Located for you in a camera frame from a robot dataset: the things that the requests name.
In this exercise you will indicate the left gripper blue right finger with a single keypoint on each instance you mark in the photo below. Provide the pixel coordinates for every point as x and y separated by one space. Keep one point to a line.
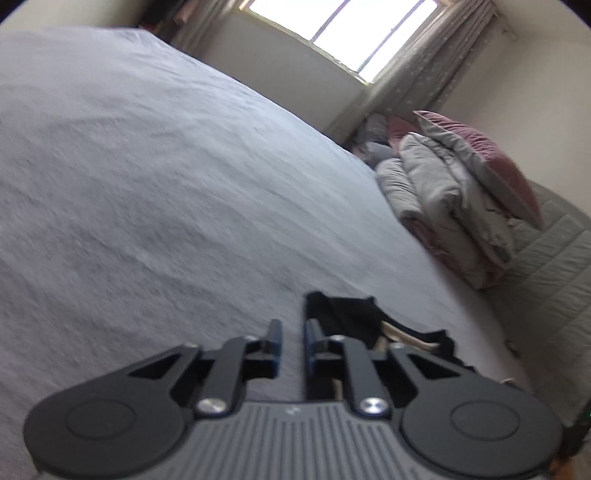
347 360

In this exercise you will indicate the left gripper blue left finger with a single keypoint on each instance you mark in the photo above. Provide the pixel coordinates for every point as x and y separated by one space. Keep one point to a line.
225 372

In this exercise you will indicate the cream and black sweatshirt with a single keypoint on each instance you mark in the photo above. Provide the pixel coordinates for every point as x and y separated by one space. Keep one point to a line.
363 319

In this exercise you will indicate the hanging dark clothes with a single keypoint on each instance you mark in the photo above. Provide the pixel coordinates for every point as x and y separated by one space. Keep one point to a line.
158 12

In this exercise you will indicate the folded grey pink quilt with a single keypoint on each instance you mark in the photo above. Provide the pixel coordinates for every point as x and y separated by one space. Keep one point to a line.
436 198

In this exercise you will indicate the grey quilted headboard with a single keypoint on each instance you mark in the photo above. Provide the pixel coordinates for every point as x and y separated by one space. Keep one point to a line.
543 303

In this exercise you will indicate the grey pillows behind quilt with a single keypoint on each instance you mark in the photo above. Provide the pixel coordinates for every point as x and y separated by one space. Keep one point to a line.
378 137

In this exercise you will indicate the maroon grey pillow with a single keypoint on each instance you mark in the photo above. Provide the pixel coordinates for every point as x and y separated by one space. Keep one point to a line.
488 163

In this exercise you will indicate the grey patterned curtain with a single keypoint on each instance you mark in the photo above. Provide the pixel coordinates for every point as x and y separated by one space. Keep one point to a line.
424 71

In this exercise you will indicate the bright window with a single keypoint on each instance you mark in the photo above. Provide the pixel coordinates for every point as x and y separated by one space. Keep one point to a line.
360 35

